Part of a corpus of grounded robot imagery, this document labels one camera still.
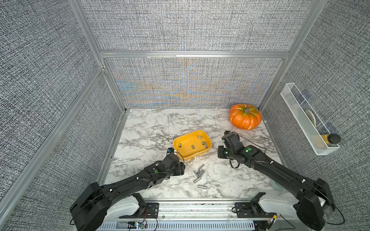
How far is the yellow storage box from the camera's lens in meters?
0.94

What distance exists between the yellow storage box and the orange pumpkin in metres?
0.22

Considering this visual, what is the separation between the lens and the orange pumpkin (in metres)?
0.99
